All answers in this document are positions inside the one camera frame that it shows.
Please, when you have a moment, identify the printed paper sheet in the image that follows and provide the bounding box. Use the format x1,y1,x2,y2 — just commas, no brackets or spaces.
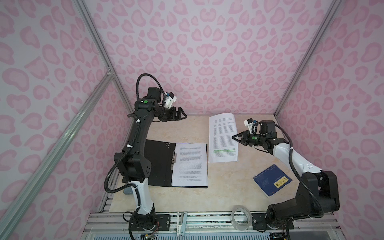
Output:
209,113,238,163
171,143,208,188

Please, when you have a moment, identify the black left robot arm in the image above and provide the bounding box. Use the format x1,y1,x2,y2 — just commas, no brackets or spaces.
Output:
104,87,187,231

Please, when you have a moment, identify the white folder with black inside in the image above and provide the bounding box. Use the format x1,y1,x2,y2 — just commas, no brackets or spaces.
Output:
143,139,209,189

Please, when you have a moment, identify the left back aluminium corner post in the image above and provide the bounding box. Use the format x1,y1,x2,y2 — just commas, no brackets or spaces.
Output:
73,0,134,113

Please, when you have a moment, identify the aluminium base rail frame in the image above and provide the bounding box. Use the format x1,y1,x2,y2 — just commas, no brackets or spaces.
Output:
81,212,345,240

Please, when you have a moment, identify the clear tape roll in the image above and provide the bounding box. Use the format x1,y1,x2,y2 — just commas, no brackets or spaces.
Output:
231,205,253,231

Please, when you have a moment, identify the silver metal folder clip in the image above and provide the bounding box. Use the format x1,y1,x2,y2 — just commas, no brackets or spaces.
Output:
171,150,177,171

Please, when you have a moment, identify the right back aluminium corner post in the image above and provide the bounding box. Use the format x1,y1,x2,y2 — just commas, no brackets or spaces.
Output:
274,0,344,119

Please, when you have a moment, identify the blue booklet with yellow label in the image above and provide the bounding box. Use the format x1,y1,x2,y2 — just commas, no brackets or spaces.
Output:
253,165,292,198

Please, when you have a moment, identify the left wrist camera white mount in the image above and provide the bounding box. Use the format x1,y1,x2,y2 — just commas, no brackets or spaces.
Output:
163,92,177,109

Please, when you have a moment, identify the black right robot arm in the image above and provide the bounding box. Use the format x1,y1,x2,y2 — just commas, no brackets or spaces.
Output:
232,119,340,230

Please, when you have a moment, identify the diagonal aluminium frame bar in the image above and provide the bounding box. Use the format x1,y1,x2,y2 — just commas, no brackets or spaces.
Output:
1,73,114,240

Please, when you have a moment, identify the aluminium corner post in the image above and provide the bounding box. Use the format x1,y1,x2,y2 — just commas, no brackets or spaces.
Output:
73,0,134,113
274,0,344,119

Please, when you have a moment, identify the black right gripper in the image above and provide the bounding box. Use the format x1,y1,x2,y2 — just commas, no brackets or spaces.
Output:
232,130,267,148

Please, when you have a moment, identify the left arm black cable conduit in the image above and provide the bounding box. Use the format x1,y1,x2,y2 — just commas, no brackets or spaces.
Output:
103,72,166,208

